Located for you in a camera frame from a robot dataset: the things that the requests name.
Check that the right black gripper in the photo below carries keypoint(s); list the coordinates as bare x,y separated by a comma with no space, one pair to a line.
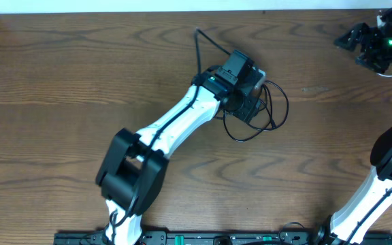
372,43

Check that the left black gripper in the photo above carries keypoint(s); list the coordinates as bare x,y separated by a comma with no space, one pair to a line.
255,111

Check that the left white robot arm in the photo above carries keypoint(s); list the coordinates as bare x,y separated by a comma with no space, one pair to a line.
133,170

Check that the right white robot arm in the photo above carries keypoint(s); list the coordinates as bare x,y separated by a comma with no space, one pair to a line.
350,224

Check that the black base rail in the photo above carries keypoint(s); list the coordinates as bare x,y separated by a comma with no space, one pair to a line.
156,236

